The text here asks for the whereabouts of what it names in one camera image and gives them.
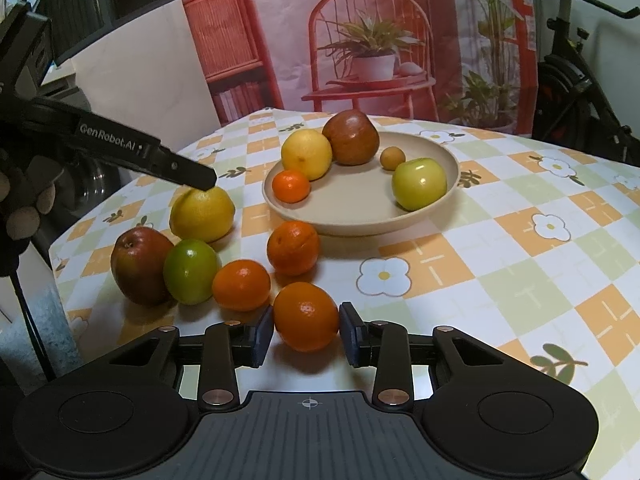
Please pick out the person's left hand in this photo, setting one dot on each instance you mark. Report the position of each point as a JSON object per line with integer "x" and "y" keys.
{"x": 42, "y": 195}

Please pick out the printed pink wall cloth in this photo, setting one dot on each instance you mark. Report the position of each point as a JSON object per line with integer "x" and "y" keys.
{"x": 300, "y": 20}

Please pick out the small tan round fruit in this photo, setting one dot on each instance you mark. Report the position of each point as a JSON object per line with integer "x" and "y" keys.
{"x": 392, "y": 158}

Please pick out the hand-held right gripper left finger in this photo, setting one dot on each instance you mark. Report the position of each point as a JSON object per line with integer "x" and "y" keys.
{"x": 262, "y": 337}

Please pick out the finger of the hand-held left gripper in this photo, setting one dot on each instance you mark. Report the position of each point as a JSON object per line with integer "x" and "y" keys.
{"x": 185, "y": 170}

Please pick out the large green apple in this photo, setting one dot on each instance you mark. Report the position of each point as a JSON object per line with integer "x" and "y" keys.
{"x": 419, "y": 183}

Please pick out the bright red apple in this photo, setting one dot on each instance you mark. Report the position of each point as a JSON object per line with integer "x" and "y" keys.
{"x": 140, "y": 267}

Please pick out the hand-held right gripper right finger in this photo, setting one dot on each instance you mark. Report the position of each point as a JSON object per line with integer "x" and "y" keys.
{"x": 350, "y": 335}

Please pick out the beige round plate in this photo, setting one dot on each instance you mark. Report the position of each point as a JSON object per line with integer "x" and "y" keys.
{"x": 350, "y": 210}

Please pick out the orange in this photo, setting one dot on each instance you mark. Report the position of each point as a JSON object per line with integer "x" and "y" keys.
{"x": 306, "y": 317}
{"x": 293, "y": 248}
{"x": 241, "y": 285}

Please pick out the dark red apple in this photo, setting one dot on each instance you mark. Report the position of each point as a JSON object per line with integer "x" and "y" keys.
{"x": 350, "y": 137}

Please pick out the grey washing machine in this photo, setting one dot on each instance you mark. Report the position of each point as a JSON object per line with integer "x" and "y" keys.
{"x": 100, "y": 180}

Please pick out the small mandarin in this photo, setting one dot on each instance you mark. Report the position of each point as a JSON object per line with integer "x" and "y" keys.
{"x": 291, "y": 186}

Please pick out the checkered flower tablecloth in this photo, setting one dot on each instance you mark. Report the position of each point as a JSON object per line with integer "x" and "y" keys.
{"x": 500, "y": 260}

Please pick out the yellow lemon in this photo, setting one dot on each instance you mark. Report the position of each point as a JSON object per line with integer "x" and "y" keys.
{"x": 306, "y": 155}
{"x": 202, "y": 215}

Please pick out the small green apple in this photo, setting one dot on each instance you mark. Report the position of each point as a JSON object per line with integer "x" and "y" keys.
{"x": 192, "y": 272}

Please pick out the black exercise bike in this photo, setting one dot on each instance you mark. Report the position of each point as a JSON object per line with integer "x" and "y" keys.
{"x": 570, "y": 75}

